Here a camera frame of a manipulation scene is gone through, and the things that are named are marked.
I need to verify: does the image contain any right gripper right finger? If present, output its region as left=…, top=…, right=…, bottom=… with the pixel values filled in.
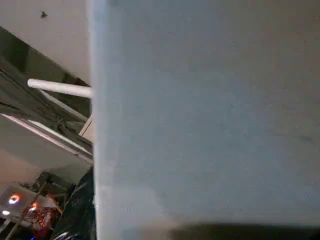
left=169, top=221, right=320, bottom=240

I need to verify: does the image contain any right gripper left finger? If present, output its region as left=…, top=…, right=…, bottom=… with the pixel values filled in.
left=53, top=171, right=98, bottom=240

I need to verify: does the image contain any red patterned object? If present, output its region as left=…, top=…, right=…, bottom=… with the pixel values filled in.
left=23, top=206, right=57, bottom=240

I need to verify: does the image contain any grey curtain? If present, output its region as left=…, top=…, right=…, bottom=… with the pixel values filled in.
left=0, top=26, right=92, bottom=148

